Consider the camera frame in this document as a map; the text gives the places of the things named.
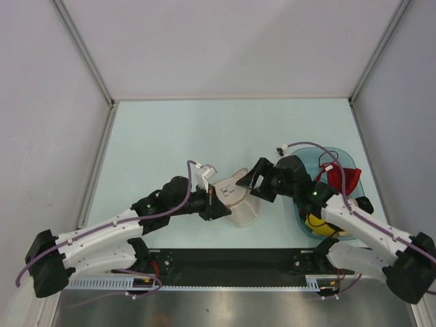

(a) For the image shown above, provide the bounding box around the yellow black bra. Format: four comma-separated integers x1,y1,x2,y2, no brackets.
298,196,375,238

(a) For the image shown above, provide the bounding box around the white mesh laundry bag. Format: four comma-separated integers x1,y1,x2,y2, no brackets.
214,168,261,228

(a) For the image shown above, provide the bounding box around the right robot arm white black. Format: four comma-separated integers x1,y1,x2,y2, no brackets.
236,155,435,305

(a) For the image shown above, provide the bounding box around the white slotted cable duct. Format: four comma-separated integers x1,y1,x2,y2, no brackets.
65,275,336,292

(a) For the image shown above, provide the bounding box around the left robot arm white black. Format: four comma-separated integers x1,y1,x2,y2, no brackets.
25,176,232,298

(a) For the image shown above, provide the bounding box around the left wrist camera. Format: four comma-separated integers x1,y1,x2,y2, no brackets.
195,163,217,191

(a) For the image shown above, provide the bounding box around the red bra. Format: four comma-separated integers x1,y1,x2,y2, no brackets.
315,152,362,196

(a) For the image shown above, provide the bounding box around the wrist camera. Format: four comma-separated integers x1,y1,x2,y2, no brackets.
195,163,217,191
275,144,289,157

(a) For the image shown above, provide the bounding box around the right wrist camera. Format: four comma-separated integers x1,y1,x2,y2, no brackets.
275,144,289,157

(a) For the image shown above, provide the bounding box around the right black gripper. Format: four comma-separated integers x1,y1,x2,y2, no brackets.
235,157,297,203

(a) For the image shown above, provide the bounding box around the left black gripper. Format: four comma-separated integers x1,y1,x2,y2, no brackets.
168,183,231,221

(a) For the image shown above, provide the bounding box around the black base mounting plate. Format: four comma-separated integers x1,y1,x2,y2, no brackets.
128,249,343,287

